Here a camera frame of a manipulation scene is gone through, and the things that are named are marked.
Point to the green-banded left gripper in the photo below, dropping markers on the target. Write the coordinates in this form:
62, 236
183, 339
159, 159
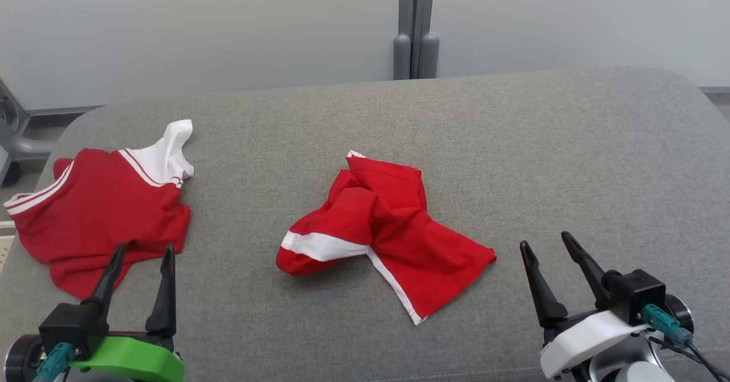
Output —
137, 359

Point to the grey partition post with caps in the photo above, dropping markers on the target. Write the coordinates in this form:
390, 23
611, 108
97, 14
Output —
416, 17

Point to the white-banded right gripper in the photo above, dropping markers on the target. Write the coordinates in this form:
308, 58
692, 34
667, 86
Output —
587, 336

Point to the white perforated laundry basket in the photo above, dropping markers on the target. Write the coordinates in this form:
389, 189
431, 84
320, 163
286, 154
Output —
4, 245

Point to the grey wheeled metal frame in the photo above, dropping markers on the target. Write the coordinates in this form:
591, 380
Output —
23, 145

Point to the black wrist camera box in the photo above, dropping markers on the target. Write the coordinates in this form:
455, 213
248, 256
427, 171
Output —
71, 328
639, 293

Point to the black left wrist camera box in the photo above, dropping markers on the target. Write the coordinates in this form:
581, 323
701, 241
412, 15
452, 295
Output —
71, 328

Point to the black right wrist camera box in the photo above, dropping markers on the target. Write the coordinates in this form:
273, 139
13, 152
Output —
639, 293

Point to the red shirt with white sleeves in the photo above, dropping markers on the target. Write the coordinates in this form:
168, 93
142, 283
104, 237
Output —
102, 211

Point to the red shorts with white stripe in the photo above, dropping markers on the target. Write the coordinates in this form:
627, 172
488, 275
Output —
410, 239

